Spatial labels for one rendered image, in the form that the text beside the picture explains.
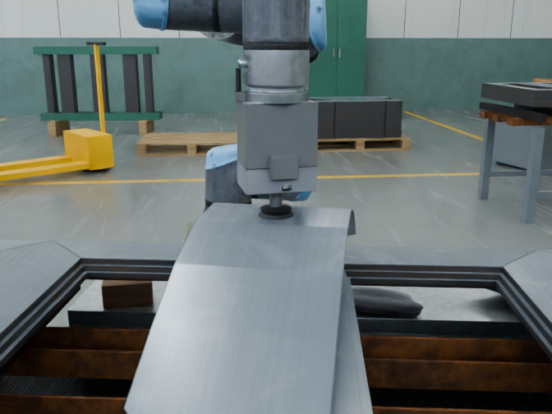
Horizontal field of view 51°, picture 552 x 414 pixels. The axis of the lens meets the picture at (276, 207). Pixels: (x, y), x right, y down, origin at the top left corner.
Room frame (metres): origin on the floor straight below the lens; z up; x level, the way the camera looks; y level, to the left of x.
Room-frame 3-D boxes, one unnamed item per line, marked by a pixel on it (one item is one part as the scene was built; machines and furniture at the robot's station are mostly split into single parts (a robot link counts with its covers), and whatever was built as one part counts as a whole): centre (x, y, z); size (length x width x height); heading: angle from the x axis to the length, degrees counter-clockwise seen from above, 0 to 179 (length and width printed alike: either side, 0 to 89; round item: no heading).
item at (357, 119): (7.07, -0.93, 0.28); 1.20 x 0.80 x 0.57; 97
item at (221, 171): (1.40, 0.11, 0.90); 0.13 x 0.12 x 0.14; 87
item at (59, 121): (8.05, 2.39, 0.58); 1.60 x 0.60 x 1.17; 92
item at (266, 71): (0.68, 0.00, 1.17); 0.08 x 0.08 x 0.05
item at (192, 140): (6.78, 0.96, 0.07); 1.20 x 0.80 x 0.14; 93
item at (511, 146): (5.82, -2.55, 0.29); 0.62 x 0.43 x 0.57; 22
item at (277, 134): (0.67, 0.00, 1.09); 0.10 x 0.09 x 0.16; 13
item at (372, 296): (1.10, -0.20, 0.70); 0.20 x 0.10 x 0.03; 73
